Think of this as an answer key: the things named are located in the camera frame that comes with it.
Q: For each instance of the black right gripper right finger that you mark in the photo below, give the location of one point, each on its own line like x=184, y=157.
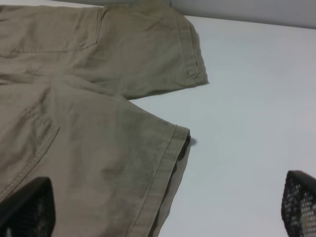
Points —
x=298, y=206

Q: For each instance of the khaki shorts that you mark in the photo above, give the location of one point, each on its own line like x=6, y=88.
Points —
x=68, y=76

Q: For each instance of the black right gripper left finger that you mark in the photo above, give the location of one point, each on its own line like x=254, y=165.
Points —
x=29, y=212

